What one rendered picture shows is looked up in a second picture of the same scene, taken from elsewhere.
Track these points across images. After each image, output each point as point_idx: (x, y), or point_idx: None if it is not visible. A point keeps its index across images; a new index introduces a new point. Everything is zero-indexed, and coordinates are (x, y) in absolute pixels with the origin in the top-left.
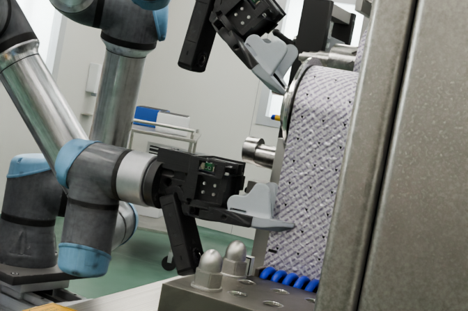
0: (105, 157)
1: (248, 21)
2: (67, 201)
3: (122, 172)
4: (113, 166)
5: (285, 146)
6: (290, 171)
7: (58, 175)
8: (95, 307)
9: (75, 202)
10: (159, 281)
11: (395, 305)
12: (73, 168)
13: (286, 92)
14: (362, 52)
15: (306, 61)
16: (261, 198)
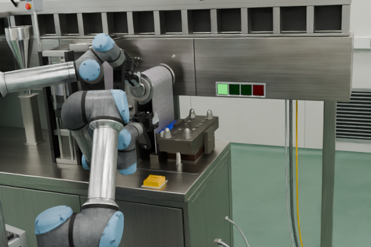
0: (134, 130)
1: (133, 69)
2: (128, 151)
3: (139, 131)
4: (137, 131)
5: (152, 99)
6: (154, 105)
7: (127, 145)
8: (121, 183)
9: (133, 149)
10: (68, 179)
11: (350, 85)
12: (131, 140)
13: (143, 85)
14: (104, 65)
15: (144, 74)
16: (156, 116)
